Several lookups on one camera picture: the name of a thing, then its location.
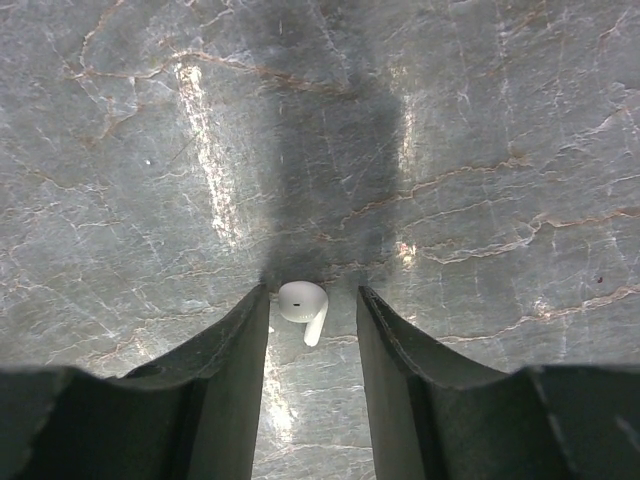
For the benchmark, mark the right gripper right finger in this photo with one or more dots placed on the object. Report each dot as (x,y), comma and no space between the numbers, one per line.
(436,414)

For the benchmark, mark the white earbud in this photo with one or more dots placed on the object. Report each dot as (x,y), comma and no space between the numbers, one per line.
(305,303)

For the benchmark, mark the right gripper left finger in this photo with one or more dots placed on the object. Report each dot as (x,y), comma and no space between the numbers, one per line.
(191,413)

